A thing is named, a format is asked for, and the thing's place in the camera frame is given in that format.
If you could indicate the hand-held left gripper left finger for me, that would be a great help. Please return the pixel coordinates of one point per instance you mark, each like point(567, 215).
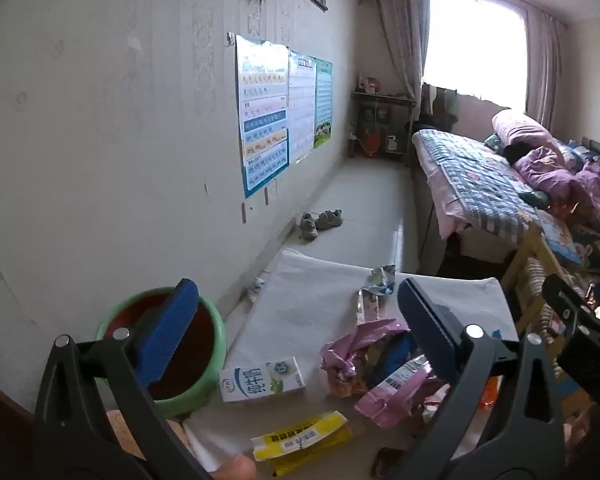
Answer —
point(172, 330)

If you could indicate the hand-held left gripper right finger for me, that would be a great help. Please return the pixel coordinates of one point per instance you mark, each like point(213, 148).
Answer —
point(427, 327)

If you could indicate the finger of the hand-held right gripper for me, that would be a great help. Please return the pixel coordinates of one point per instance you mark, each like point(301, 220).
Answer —
point(567, 300)

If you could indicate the blue snack wrapper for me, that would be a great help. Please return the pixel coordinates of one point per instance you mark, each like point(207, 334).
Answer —
point(397, 355)

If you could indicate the pink strawberry biscuit wrapper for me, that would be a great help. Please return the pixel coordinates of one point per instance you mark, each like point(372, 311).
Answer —
point(367, 307)

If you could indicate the silver blue wrapper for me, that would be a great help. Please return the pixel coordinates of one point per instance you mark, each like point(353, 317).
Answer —
point(382, 280)

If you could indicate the green plastic bin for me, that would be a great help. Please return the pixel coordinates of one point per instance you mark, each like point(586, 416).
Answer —
point(200, 390)

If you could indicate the large pink foil bag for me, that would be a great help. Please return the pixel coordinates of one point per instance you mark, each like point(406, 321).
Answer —
point(390, 400)

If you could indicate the white milk carton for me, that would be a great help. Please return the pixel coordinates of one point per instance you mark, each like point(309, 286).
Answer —
point(260, 380)

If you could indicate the dark brown wrapper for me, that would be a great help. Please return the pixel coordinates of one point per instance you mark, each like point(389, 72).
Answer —
point(387, 460)

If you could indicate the yellow carton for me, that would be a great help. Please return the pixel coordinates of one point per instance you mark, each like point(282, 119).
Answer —
point(300, 440)

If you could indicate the plaid cushion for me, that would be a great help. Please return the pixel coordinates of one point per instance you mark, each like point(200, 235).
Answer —
point(542, 280)

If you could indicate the dark patterned blanket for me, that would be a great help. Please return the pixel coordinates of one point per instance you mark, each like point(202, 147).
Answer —
point(597, 250)

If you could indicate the wooden chair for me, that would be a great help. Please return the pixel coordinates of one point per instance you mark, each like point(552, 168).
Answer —
point(530, 255)

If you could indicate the small white floor scrap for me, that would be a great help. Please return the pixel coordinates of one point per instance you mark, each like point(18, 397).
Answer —
point(254, 287)

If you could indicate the pink bed sheet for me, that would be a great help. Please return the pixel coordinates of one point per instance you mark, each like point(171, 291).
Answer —
point(447, 210)

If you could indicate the white towel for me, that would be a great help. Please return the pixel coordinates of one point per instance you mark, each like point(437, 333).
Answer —
point(300, 310)

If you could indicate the purple duvet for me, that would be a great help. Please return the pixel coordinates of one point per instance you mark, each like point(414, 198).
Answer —
point(550, 170)

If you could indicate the grey shoe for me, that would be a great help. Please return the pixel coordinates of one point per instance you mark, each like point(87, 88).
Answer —
point(308, 227)
point(330, 219)

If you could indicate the patchwork quilt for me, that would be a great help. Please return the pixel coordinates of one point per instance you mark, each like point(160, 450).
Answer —
point(475, 180)

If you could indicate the black clothing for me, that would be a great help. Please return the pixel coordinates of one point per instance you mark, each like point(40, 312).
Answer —
point(520, 151)

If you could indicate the pink pillow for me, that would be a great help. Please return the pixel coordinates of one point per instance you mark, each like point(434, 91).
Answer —
point(522, 127)

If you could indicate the small white toy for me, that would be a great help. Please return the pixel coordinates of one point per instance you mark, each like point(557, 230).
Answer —
point(392, 143)

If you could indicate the dark hanging clothes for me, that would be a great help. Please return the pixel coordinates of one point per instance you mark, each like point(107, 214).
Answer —
point(442, 107)

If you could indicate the patterned grey curtain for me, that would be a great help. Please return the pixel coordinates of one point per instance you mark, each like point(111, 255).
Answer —
point(400, 35)
point(545, 70)

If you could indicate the dark storage shelf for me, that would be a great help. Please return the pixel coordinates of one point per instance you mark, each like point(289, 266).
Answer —
point(380, 96)

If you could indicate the bright window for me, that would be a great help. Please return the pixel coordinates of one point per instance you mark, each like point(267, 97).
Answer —
point(472, 45)

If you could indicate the large blue wall poster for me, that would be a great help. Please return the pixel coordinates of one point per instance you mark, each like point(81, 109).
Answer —
point(262, 120)

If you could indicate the green wall poster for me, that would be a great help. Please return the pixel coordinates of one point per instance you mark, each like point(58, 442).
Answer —
point(323, 100)

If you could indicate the pink white wall poster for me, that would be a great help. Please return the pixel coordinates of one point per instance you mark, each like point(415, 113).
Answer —
point(301, 110)

